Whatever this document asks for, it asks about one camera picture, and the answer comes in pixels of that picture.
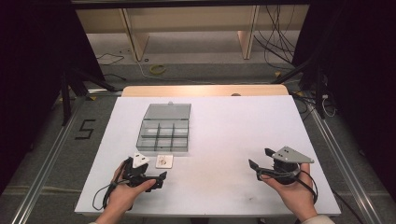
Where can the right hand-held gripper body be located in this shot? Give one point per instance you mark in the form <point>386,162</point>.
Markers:
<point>288,169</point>

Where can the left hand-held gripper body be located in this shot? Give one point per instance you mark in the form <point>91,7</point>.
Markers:
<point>136,175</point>

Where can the person's left hand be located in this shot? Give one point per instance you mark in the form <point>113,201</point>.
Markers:
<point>123,196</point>

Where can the person's right hand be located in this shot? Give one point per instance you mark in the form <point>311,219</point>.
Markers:
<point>297,196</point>

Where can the small white card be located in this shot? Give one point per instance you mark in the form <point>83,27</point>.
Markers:
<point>164,161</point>

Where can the clear plastic compartment box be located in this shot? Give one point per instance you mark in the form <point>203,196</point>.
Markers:
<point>164,133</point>

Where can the black metal stand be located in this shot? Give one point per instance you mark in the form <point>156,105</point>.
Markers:
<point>66,99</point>
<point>319,90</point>

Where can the yellow tape roll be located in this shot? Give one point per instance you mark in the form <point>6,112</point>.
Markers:
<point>157,69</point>

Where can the black curtain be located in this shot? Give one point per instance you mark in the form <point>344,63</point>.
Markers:
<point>31,77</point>
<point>361,77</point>

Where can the aluminium floor rail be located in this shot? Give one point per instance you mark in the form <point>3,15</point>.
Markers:
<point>345,168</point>
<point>46,161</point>

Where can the wooden desk frame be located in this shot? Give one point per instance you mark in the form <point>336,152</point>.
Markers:
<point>137,37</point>

